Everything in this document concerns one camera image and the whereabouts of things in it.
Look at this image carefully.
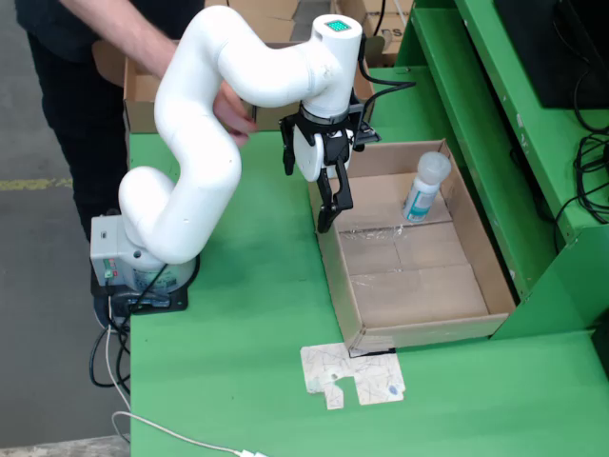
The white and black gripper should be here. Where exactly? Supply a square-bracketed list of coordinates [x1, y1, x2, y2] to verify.
[279, 109, 357, 233]

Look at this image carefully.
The printed brown cardboard box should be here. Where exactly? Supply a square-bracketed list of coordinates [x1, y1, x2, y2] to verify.
[332, 0, 415, 66]

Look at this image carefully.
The shallow cardboard tray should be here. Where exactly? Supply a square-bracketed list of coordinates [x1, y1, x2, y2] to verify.
[306, 138, 518, 352]

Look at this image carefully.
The scribbled flat cardboard piece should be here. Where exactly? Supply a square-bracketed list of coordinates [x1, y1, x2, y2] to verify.
[299, 342, 407, 411]

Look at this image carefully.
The bystander hand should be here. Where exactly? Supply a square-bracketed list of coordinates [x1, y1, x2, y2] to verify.
[211, 80, 261, 148]

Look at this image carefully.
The white bottle with teal label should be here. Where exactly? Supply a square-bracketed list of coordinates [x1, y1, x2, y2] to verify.
[402, 150, 452, 224]

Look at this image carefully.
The green metal shelf unit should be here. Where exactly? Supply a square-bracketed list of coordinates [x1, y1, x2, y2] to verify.
[397, 0, 609, 342]

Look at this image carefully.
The black monitor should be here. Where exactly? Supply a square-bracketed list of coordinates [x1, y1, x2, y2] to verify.
[494, 0, 609, 109]

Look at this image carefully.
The bystander torso black shirt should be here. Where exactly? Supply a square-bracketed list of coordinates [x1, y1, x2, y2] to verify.
[13, 0, 206, 66]

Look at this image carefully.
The black camera cable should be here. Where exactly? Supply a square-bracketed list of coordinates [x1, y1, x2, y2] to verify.
[356, 31, 418, 105]

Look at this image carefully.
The thin black cable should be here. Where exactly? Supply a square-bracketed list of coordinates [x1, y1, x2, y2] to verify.
[370, 0, 413, 37]

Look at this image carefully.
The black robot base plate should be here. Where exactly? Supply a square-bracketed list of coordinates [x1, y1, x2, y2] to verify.
[89, 256, 201, 316]

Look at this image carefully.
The tangle of black cables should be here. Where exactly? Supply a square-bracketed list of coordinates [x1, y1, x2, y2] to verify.
[554, 70, 609, 239]

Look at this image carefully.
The white cable with plug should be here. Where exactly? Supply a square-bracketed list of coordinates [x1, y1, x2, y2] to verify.
[105, 294, 270, 457]

